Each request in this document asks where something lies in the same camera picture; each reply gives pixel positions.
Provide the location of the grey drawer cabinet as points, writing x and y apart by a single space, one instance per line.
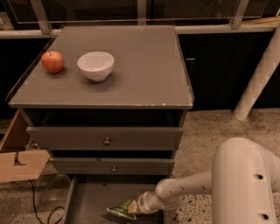
113 118

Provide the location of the grey top drawer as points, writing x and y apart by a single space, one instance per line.
106 138

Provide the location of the grey middle drawer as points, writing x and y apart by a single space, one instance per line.
118 166

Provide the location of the metal railing frame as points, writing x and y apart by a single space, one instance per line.
45 16

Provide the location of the grey bottom drawer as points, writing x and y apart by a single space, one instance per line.
90 196

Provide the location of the white ceramic bowl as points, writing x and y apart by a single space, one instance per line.
96 66

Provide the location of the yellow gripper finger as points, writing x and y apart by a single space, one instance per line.
133 207

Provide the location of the red apple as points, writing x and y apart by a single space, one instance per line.
53 61

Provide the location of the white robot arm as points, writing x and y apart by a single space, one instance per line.
243 178

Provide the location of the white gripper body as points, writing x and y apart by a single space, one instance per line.
143 205

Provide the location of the brown cardboard box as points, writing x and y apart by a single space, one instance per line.
19 159

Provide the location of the grey drawer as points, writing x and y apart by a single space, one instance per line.
90 196
106 138
118 166

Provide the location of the green jalapeno chip bag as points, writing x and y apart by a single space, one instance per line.
122 210

